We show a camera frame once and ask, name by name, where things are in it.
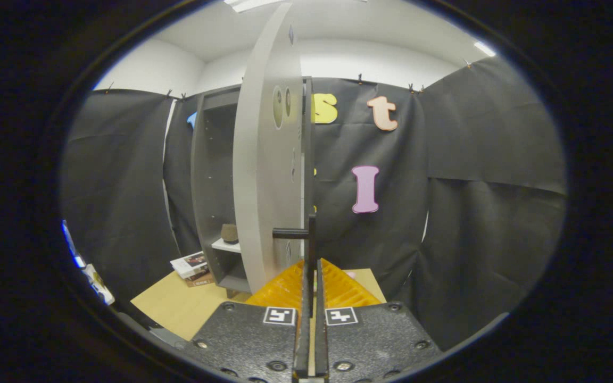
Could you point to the brown fuzzy slipper shoe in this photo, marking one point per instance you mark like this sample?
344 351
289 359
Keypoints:
230 234

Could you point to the long ceiling light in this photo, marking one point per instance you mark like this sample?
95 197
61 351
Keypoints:
253 4

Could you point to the black backdrop cloth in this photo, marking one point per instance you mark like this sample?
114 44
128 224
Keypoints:
471 213

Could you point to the small ceiling light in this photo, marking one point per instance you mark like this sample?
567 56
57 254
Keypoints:
485 49

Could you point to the white printed packet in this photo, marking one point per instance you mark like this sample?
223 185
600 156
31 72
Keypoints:
99 287

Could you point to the brown book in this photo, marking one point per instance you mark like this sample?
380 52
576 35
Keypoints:
200 280

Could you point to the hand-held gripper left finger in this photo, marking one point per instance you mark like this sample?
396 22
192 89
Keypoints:
248 340

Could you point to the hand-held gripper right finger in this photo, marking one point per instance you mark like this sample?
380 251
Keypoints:
375 340

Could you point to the beige shoe cabinet door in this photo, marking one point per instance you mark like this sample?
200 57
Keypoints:
264 186

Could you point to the white book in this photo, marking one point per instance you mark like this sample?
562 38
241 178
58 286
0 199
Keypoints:
187 264

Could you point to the grey shoe cabinet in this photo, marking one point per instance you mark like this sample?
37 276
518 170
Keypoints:
213 175

